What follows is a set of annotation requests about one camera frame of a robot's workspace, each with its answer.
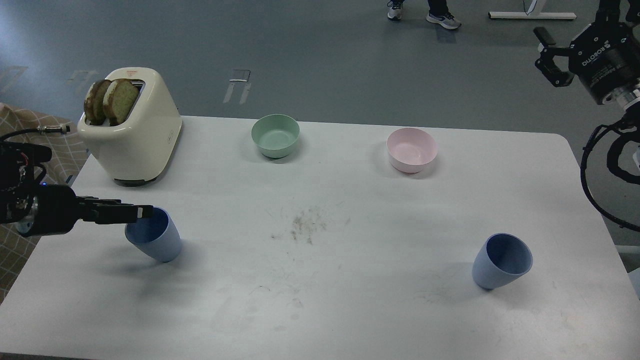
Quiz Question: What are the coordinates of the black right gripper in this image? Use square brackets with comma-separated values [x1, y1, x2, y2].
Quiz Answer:
[533, 22, 639, 106]

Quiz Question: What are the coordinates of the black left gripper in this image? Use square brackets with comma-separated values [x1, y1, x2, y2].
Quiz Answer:
[14, 184, 154, 237]

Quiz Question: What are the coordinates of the blue cup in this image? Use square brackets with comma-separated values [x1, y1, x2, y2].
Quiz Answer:
[471, 233, 533, 290]
[125, 207, 183, 263]

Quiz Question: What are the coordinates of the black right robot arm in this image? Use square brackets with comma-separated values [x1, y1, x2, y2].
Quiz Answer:
[534, 22, 640, 185]

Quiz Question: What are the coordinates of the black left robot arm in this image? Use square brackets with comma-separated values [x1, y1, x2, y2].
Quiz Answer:
[0, 124, 154, 238]

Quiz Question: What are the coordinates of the white stand base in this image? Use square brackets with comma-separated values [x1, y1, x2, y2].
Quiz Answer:
[487, 11, 578, 21]

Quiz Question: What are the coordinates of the cream toaster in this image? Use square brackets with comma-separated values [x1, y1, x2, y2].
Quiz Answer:
[77, 67, 183, 186]

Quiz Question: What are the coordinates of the beige checkered cloth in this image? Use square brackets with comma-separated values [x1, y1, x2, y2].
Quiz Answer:
[0, 103, 89, 301]

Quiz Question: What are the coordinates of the toast slice left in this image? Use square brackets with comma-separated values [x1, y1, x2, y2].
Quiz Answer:
[83, 79, 112, 126]

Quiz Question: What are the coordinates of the toast slice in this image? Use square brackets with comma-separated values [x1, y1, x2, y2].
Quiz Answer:
[102, 79, 138, 126]
[83, 79, 112, 126]

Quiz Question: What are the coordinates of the right grey sneaker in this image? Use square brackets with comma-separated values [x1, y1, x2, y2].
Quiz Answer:
[425, 13, 462, 31]

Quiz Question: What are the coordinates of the grey sneaker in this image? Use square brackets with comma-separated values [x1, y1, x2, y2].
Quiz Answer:
[425, 13, 462, 31]
[387, 0, 404, 22]

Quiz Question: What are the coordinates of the toast slice right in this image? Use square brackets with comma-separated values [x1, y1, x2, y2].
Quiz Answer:
[102, 79, 138, 126]

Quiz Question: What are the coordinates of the left grey sneaker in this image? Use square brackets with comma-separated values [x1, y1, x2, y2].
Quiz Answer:
[387, 0, 404, 22]

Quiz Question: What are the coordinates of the pink bowl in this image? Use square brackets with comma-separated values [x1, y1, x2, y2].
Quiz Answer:
[386, 127, 439, 174]

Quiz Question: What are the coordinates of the green bowl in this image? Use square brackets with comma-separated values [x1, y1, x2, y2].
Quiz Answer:
[250, 114, 301, 159]

